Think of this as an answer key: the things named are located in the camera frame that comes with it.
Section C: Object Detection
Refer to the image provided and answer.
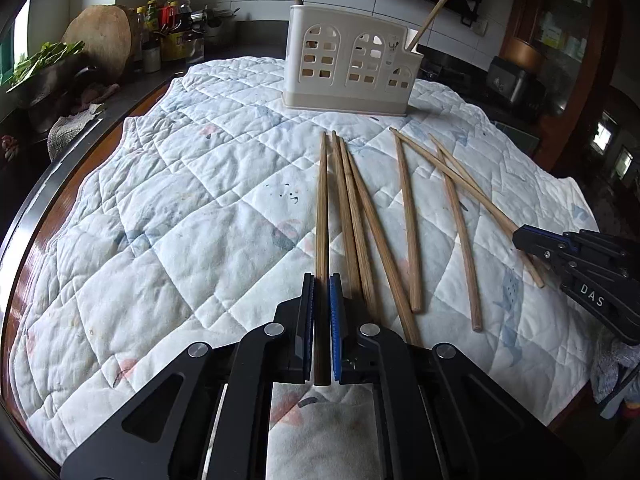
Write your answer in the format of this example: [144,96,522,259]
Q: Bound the round wooden chopping board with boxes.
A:
[62,5,133,81]

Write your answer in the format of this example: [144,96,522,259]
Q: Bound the yellow tin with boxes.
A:
[160,30,188,61]

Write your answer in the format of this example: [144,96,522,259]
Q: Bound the green leafy vegetables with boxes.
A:
[7,41,86,88]

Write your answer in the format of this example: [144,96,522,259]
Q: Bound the metal bowl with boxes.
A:
[5,52,101,111]

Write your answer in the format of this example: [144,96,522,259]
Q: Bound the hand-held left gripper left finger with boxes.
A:
[59,272,318,480]

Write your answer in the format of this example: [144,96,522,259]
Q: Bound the person's right hand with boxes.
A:
[592,337,640,403]

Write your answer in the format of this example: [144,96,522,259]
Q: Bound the cream plastic utensil holder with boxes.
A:
[281,4,426,118]

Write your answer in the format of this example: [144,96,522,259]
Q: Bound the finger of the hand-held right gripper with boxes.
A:
[511,224,581,267]

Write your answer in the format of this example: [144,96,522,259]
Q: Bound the metal pressure cooker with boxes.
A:
[192,6,241,38]

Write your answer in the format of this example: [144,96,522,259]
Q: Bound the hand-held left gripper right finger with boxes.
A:
[327,273,583,480]

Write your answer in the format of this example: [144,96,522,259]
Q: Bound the grey rag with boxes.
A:
[47,102,108,161]

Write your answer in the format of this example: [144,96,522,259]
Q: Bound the black gas stove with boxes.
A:
[415,55,496,106]

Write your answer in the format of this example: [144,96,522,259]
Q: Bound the black countertop appliance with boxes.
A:
[487,55,546,121]

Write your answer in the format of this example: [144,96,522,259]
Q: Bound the white quilted mat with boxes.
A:
[10,55,601,480]

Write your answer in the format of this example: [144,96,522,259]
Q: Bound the large dark soy sauce bottle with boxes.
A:
[165,0,193,31]

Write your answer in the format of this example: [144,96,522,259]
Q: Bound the wooden cabinet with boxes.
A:
[500,0,640,176]

